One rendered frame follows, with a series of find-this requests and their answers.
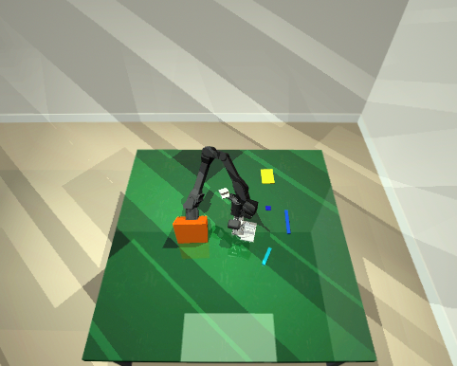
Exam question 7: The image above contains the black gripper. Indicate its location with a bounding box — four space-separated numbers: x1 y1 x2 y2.
228 207 243 230

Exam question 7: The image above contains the yellow flat bar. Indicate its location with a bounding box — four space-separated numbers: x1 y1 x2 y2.
261 169 274 184

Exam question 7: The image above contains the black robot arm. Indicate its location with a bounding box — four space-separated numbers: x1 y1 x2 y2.
183 146 259 220

